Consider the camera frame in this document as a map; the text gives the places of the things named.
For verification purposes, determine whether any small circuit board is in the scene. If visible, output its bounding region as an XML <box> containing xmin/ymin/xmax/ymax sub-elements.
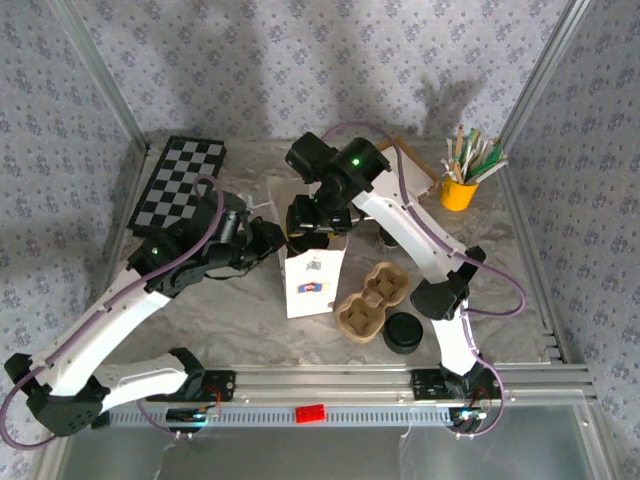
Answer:
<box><xmin>449</xmin><ymin>407</ymin><xmax>490</xmax><ymax>427</ymax></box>
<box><xmin>165</xmin><ymin>406</ymin><xmax>222</xmax><ymax>425</ymax></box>

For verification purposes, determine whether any white napkin pile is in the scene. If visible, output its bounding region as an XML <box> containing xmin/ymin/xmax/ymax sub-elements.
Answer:
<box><xmin>402</xmin><ymin>149</ymin><xmax>435</xmax><ymax>197</ymax></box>

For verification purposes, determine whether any aluminium back rail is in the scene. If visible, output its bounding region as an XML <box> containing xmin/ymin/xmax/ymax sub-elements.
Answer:
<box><xmin>142</xmin><ymin>128</ymin><xmax>504</xmax><ymax>149</ymax></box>

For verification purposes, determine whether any aluminium frame post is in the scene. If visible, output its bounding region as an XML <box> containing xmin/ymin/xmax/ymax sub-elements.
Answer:
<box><xmin>49</xmin><ymin>0</ymin><xmax>152</xmax><ymax>154</ymax></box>
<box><xmin>498</xmin><ymin>0</ymin><xmax>599</xmax><ymax>147</ymax></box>

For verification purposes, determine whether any brown pulp cup carrier stack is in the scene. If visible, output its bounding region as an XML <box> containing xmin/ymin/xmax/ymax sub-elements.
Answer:
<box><xmin>333</xmin><ymin>261</ymin><xmax>414</xmax><ymax>345</ymax></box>

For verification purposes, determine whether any grey slotted cable duct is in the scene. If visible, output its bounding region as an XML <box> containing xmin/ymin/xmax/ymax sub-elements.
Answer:
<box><xmin>107</xmin><ymin>405</ymin><xmax>454</xmax><ymax>429</ymax></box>

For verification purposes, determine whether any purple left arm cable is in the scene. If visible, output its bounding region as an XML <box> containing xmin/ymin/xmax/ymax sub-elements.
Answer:
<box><xmin>0</xmin><ymin>173</ymin><xmax>225</xmax><ymax>452</ymax></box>

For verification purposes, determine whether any black and grey checkerboard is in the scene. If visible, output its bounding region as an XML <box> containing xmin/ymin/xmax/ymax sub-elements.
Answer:
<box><xmin>127</xmin><ymin>135</ymin><xmax>228</xmax><ymax>236</ymax></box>

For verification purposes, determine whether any red toy brick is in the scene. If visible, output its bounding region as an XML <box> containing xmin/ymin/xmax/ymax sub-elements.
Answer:
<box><xmin>294</xmin><ymin>405</ymin><xmax>327</xmax><ymax>425</ymax></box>

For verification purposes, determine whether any white paper carry bag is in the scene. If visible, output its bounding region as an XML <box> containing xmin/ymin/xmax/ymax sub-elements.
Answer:
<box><xmin>239</xmin><ymin>174</ymin><xmax>347</xmax><ymax>320</ymax></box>

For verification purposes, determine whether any yellow holder cup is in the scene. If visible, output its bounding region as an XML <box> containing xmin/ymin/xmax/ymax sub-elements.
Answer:
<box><xmin>438</xmin><ymin>174</ymin><xmax>480</xmax><ymax>213</ymax></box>

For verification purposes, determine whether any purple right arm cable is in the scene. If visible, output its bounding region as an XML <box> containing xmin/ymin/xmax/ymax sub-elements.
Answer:
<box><xmin>321</xmin><ymin>122</ymin><xmax>527</xmax><ymax>442</ymax></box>

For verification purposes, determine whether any aluminium side rail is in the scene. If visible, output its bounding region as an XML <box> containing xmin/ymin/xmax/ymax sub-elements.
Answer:
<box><xmin>499</xmin><ymin>172</ymin><xmax>599</xmax><ymax>401</ymax></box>

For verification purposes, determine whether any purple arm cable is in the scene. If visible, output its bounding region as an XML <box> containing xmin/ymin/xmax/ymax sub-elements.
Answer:
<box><xmin>0</xmin><ymin>173</ymin><xmax>225</xmax><ymax>452</ymax></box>
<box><xmin>321</xmin><ymin>122</ymin><xmax>527</xmax><ymax>442</ymax></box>

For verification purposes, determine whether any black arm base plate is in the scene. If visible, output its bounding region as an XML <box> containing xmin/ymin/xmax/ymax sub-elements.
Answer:
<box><xmin>409</xmin><ymin>368</ymin><xmax>454</xmax><ymax>401</ymax></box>
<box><xmin>197</xmin><ymin>368</ymin><xmax>237</xmax><ymax>402</ymax></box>

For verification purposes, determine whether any long aluminium base beam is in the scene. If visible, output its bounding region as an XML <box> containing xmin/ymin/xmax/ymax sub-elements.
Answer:
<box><xmin>94</xmin><ymin>363</ymin><xmax>599</xmax><ymax>407</ymax></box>

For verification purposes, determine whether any black cup lid stack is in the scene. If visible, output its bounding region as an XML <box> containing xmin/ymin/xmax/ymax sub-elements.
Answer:
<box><xmin>383</xmin><ymin>311</ymin><xmax>424</xmax><ymax>356</ymax></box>

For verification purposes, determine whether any stack of black paper cups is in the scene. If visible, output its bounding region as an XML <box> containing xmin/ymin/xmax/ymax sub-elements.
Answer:
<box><xmin>375</xmin><ymin>224</ymin><xmax>402</xmax><ymax>250</ymax></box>

